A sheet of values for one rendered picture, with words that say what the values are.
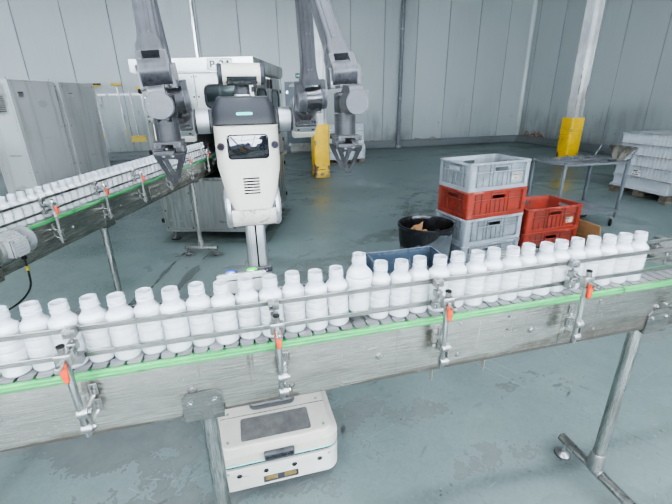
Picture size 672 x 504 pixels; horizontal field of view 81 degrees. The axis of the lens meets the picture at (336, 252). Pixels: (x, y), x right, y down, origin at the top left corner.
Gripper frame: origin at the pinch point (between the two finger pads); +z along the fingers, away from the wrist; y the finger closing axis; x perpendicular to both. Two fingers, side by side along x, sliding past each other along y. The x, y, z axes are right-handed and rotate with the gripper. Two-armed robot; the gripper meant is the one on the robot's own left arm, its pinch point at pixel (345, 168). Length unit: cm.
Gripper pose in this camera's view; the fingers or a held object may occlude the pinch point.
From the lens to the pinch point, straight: 112.9
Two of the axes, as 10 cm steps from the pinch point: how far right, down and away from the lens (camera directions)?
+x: -9.7, 1.0, -2.2
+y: -2.4, -3.4, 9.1
